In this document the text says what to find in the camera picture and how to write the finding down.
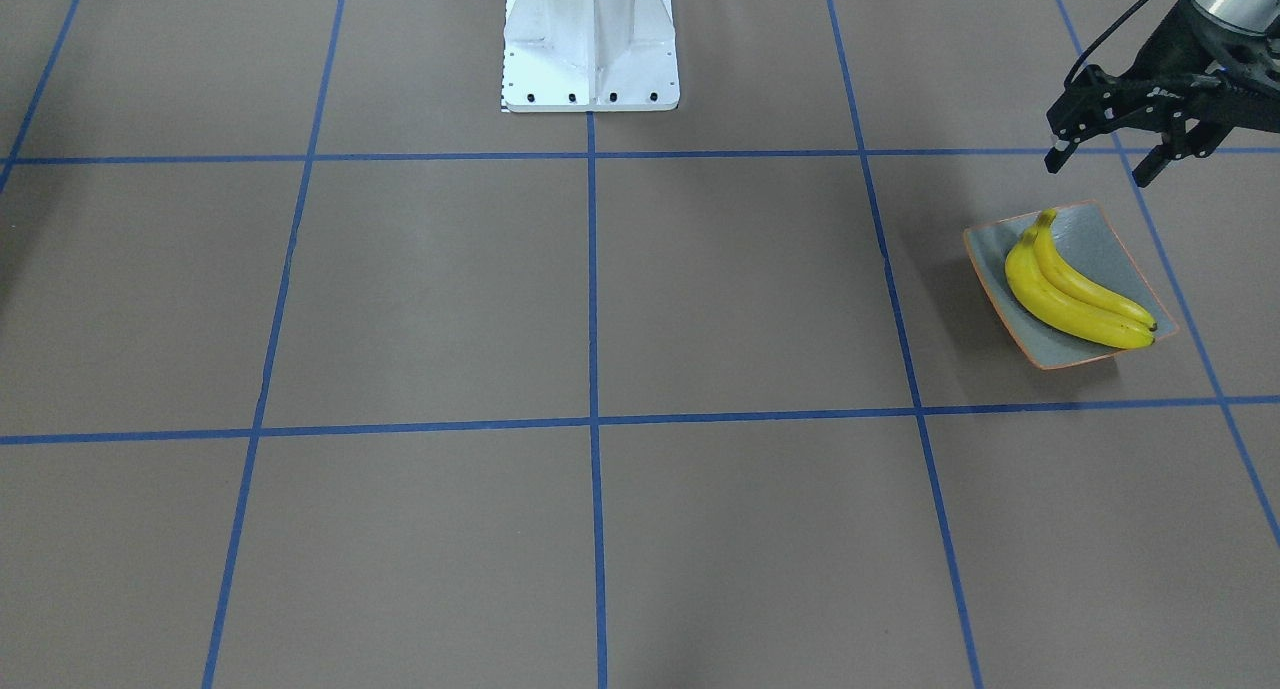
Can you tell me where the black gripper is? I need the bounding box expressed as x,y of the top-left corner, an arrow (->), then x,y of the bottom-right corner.
1044,0 -> 1277,188

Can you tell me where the yellow banana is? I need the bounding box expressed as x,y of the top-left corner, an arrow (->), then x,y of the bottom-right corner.
1004,227 -> 1155,350
1033,207 -> 1158,332

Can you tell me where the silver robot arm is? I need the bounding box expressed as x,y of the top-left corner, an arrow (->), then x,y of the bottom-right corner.
1044,0 -> 1279,188

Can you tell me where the blue square ceramic plate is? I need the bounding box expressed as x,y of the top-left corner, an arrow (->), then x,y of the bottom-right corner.
963,201 -> 1179,371

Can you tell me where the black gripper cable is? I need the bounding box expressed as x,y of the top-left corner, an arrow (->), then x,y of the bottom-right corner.
1064,0 -> 1187,85

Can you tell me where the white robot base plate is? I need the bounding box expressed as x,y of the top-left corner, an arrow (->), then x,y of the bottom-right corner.
500,0 -> 681,114

